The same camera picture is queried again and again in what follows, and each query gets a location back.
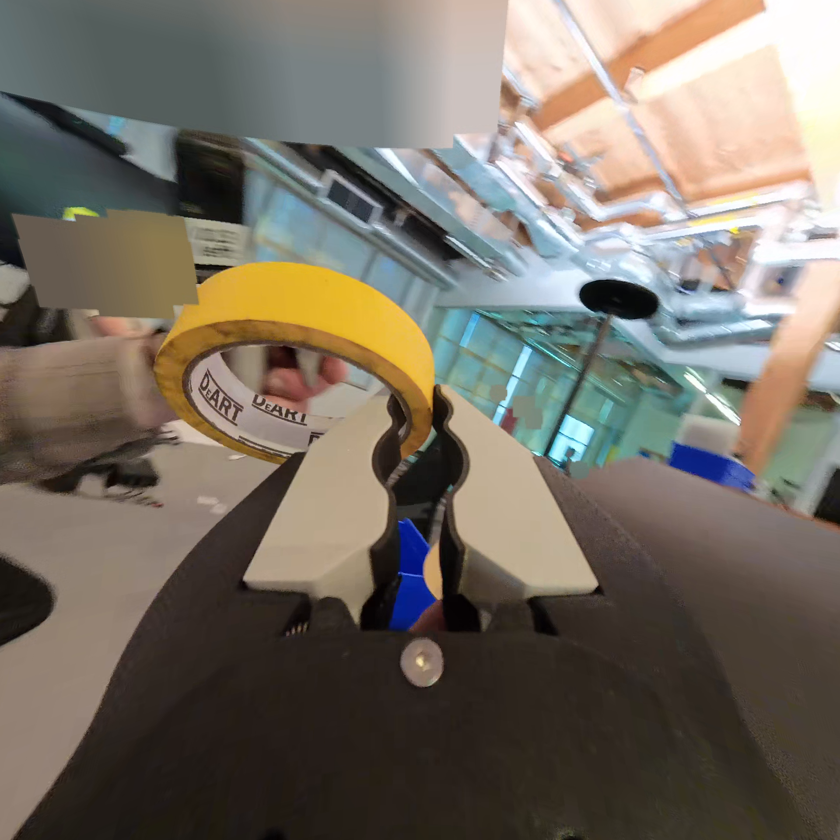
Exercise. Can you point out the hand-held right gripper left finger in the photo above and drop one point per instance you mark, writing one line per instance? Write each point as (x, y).
(315, 525)

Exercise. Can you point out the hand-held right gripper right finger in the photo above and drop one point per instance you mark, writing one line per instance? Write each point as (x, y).
(518, 525)

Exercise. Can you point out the blue plastic bin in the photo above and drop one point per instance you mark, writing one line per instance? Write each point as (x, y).
(410, 558)
(709, 466)

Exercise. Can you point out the yellow masking tape roll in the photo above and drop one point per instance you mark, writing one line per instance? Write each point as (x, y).
(295, 289)

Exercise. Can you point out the person's left forearm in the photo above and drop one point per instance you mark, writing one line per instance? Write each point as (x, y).
(65, 394)

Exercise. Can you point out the person's left hand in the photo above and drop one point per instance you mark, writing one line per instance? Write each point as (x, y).
(328, 371)

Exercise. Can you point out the small yellow device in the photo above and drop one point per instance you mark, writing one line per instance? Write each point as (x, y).
(79, 213)

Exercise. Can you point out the black television screen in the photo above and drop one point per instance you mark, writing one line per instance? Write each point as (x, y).
(65, 164)

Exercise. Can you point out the white air vent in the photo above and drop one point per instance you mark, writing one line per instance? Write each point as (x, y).
(354, 197)

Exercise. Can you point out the wooden board with black panel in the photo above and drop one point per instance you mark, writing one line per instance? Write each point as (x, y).
(722, 590)

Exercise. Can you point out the black disc pole stand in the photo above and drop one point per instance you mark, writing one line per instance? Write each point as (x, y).
(617, 298)

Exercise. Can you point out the large silver ceiling duct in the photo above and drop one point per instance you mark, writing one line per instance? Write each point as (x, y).
(558, 229)

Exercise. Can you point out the wooden post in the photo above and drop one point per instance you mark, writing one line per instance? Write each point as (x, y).
(787, 380)

